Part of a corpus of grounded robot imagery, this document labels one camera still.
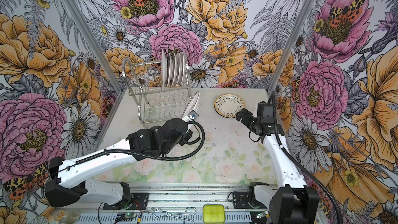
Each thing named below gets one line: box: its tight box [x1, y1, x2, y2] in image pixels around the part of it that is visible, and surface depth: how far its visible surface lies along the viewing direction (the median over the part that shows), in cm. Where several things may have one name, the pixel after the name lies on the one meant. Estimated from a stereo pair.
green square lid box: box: [202, 204, 226, 224], surface depth 72 cm
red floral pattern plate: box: [180, 90, 200, 120], surface depth 80 cm
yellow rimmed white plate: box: [214, 93, 246, 119], surface depth 112 cm
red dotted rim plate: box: [161, 47, 168, 89], surface depth 93 cm
